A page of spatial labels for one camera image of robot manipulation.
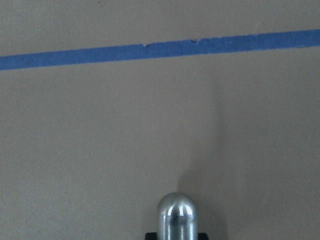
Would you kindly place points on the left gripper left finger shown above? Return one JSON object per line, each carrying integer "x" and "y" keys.
{"x": 151, "y": 236}

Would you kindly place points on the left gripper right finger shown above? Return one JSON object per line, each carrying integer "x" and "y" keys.
{"x": 202, "y": 236}

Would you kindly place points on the steel muddler black tip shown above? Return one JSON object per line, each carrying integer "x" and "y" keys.
{"x": 177, "y": 218}

